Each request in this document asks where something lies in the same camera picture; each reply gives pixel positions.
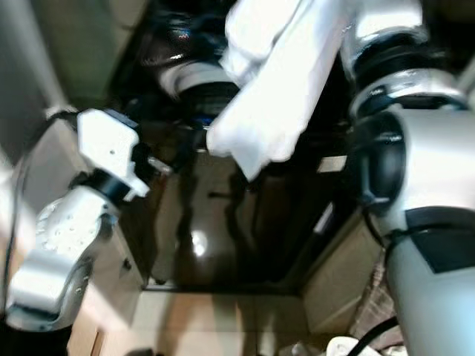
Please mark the white cloth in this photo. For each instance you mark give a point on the white cloth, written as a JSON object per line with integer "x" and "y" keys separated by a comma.
{"x": 274, "y": 96}

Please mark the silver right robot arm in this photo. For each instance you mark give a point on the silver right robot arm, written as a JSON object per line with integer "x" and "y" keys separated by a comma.
{"x": 430, "y": 170}

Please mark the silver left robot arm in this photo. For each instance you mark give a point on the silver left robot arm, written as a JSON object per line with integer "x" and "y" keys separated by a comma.
{"x": 63, "y": 237}

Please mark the black top-load washing machine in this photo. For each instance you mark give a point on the black top-load washing machine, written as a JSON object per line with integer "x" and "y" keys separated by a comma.
{"x": 230, "y": 222}

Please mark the grey door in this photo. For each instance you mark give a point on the grey door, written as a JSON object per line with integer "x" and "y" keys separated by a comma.
{"x": 18, "y": 89}

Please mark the white washer label sticker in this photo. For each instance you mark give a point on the white washer label sticker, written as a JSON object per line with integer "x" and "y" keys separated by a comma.
{"x": 332, "y": 164}

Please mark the brown plaid cloth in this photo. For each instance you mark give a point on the brown plaid cloth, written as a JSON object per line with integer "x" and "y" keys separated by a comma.
{"x": 371, "y": 304}

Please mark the white rounded plastic item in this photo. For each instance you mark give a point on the white rounded plastic item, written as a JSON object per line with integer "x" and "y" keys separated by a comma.
{"x": 344, "y": 347}

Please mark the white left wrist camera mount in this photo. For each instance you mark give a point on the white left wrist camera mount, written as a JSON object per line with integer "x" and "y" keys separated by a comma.
{"x": 107, "y": 148}

